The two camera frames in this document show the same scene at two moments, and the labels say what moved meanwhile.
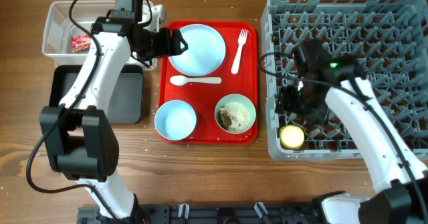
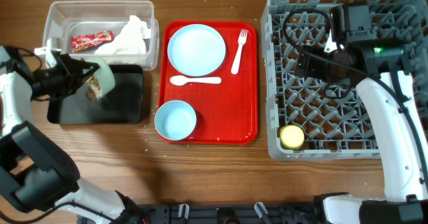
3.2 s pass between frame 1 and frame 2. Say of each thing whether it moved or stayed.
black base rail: stayed
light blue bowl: stayed
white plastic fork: stayed
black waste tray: stayed
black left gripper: moved
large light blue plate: stayed
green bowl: moved
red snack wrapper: stayed
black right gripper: moved
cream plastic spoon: stayed
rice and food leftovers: moved
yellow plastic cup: stayed
